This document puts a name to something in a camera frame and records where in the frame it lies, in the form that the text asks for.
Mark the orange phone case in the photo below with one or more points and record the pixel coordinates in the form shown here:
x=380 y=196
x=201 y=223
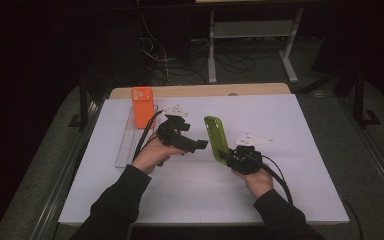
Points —
x=142 y=110

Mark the person's right hand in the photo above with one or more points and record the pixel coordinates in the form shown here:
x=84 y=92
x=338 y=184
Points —
x=258 y=183

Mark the green phone case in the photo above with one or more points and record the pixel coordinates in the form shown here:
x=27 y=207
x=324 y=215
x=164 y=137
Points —
x=216 y=136

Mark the person's left hand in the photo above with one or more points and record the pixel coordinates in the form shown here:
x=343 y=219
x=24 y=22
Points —
x=150 y=155

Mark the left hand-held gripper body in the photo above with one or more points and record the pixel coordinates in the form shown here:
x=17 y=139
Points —
x=171 y=135

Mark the clear plastic tray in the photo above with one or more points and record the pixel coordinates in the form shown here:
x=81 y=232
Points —
x=128 y=146

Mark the black metal stand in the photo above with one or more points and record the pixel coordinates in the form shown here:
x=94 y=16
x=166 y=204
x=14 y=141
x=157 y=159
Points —
x=359 y=100
x=84 y=100

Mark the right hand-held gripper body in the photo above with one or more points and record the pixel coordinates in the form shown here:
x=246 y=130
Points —
x=246 y=161

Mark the aluminium rail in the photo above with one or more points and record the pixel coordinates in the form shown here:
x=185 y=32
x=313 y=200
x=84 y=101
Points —
x=63 y=186
x=376 y=166

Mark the white metal desk frame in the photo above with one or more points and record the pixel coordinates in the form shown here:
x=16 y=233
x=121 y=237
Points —
x=253 y=29

